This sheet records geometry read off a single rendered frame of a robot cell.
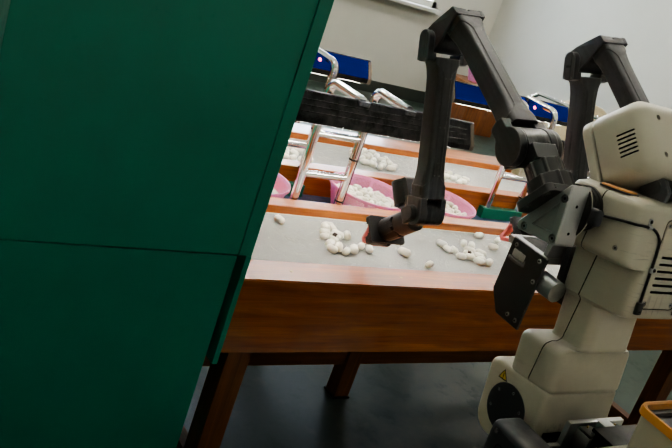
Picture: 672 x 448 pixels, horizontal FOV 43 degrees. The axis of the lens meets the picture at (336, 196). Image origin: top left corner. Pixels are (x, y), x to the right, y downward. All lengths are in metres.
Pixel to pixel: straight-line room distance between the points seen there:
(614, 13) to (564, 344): 6.42
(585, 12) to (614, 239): 6.69
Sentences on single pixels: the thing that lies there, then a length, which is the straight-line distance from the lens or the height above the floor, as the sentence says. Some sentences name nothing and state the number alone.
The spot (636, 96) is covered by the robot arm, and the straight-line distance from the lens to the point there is 2.06.
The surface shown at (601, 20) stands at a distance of 8.09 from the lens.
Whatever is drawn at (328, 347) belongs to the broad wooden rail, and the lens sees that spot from 2.04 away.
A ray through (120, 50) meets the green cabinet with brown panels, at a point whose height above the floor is 1.20.
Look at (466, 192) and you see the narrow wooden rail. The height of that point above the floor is 0.75.
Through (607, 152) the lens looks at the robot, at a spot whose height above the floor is 1.28.
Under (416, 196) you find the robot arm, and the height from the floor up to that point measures 1.01.
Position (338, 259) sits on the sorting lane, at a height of 0.74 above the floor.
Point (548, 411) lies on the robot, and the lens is 1.78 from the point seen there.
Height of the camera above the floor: 1.53
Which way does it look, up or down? 18 degrees down
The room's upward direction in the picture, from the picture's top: 19 degrees clockwise
